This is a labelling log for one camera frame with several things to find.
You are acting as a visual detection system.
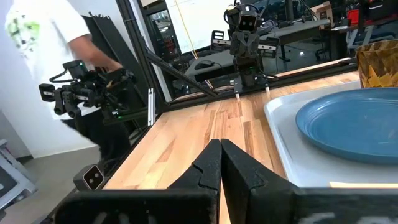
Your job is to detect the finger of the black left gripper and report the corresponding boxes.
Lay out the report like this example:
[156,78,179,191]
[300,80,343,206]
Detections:
[260,36,281,59]
[211,29,226,52]

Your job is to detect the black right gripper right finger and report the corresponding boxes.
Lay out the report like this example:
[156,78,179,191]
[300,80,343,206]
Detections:
[221,138,298,224]

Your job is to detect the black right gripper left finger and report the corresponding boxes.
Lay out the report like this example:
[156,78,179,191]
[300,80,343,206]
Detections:
[167,138,223,192]

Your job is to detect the blue round plate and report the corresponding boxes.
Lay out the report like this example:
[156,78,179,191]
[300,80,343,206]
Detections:
[295,87,398,166]

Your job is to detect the light grey rectangular tray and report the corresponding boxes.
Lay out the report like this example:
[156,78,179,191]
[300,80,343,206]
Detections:
[263,80,398,189]

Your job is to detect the brown gold triangle-patterned cup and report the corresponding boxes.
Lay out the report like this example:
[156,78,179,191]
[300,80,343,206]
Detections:
[355,39,398,89]

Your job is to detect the whiteboard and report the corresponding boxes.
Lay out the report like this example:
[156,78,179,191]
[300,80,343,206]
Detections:
[164,0,234,54]

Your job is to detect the black computer mouse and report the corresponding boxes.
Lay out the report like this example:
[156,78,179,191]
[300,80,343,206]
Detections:
[193,59,216,70]

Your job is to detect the grey desk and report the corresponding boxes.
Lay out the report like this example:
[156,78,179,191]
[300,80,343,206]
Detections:
[183,18,332,83]

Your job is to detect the dark glass cabinet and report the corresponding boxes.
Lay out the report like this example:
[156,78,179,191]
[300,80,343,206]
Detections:
[146,9,185,63]

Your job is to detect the brown cardboard box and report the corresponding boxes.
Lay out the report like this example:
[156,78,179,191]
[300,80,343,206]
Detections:
[310,1,335,28]

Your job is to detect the red box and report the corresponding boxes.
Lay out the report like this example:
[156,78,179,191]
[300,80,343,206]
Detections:
[346,8,361,26]

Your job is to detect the black leaning panel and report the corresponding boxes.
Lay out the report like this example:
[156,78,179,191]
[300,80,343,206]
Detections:
[81,11,150,104]

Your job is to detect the person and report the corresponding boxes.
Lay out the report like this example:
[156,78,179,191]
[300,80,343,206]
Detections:
[4,0,135,166]

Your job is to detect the grey cart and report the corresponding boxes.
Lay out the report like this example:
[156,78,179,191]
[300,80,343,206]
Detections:
[0,139,39,213]

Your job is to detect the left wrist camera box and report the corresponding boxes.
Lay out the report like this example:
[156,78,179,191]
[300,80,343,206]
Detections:
[237,10,259,33]

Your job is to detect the black diagonal frame brace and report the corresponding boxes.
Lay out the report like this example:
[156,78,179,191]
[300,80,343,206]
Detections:
[145,49,219,98]

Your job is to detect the black frame base rail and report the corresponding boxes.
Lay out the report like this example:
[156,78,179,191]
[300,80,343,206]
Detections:
[161,62,359,113]

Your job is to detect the black aluminium frame post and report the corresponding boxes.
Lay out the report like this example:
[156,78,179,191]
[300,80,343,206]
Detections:
[116,0,166,111]

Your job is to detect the white frame bracket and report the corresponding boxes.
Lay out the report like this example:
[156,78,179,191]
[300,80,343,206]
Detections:
[147,87,155,127]

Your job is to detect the small grey depth camera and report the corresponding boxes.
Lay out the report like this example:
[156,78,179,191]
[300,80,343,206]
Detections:
[72,164,105,192]

